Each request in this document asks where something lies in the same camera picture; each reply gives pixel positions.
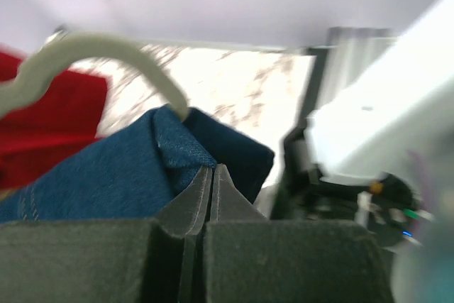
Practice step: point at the blue denim skirt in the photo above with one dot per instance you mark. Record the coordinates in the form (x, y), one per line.
(138, 170)

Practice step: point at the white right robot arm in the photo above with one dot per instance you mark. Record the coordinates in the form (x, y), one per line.
(364, 208)

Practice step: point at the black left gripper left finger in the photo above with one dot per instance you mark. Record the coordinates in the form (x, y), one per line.
(115, 260)

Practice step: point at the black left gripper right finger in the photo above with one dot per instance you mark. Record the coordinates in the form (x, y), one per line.
(248, 258)

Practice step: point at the red skirt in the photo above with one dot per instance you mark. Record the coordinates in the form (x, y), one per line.
(60, 124)

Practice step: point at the grey hanger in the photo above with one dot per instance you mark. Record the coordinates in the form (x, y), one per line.
(38, 70)

